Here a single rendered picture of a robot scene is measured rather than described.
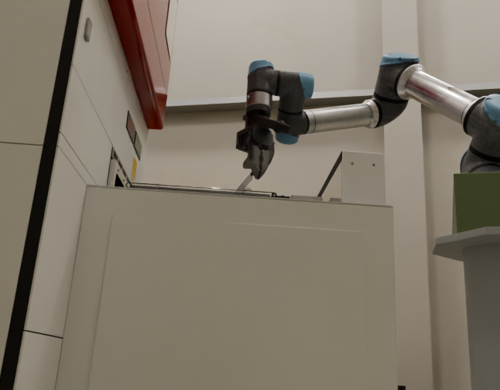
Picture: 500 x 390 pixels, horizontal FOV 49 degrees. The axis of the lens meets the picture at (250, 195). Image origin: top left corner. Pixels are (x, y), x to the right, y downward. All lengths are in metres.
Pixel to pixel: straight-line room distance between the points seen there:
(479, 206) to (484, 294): 0.21
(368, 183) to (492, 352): 0.48
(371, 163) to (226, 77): 4.19
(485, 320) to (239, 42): 4.48
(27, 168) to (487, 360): 1.05
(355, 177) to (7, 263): 0.72
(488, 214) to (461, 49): 3.93
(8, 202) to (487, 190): 1.08
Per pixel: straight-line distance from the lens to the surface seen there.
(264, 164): 1.51
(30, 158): 0.98
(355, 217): 1.13
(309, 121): 1.69
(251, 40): 5.52
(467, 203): 1.46
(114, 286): 1.09
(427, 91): 1.73
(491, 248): 1.42
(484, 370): 1.40
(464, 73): 5.18
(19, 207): 0.96
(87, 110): 1.13
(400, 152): 4.64
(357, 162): 1.24
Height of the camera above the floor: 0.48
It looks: 18 degrees up
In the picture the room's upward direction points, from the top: 3 degrees clockwise
